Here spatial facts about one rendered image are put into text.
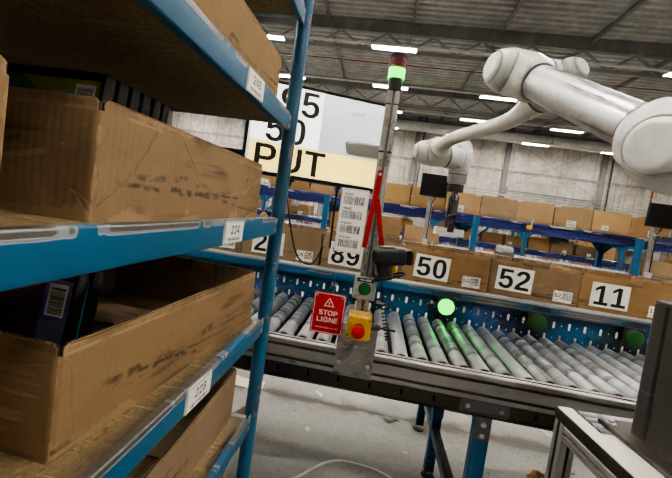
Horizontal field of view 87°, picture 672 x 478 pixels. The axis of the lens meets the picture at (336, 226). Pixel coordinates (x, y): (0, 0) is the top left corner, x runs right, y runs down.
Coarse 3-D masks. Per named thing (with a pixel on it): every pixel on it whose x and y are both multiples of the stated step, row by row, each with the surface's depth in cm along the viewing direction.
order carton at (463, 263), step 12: (420, 252) 167; (432, 252) 166; (444, 252) 165; (456, 252) 193; (468, 252) 192; (456, 264) 165; (468, 264) 164; (480, 264) 164; (408, 276) 168; (456, 276) 165; (480, 276) 164; (468, 288) 165; (480, 288) 164
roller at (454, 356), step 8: (440, 320) 159; (440, 328) 147; (440, 336) 140; (448, 336) 137; (448, 344) 130; (448, 352) 124; (456, 352) 122; (448, 360) 123; (456, 360) 116; (464, 360) 116
